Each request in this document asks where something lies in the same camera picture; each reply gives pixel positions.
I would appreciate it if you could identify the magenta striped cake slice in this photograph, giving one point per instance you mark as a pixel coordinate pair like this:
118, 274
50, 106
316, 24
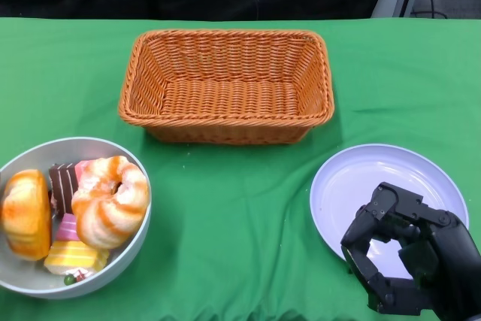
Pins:
67, 229

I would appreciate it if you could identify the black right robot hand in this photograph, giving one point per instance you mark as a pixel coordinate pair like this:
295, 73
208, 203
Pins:
451, 253

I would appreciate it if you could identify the orange wicker basket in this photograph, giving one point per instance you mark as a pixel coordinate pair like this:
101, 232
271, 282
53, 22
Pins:
225, 106

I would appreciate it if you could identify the chocolate striped cake slice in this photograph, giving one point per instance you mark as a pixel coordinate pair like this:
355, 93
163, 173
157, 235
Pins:
62, 187

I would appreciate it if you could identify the grey-green bowl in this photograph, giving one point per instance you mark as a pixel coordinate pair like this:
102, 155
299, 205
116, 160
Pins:
75, 148

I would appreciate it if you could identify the oval orange bread loaf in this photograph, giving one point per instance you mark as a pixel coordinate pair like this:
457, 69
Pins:
26, 215

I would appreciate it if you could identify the yellow striped cake slice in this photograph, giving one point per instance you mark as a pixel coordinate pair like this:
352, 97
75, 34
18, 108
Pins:
75, 257

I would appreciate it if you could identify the lavender plate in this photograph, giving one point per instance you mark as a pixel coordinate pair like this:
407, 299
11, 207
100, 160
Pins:
345, 185

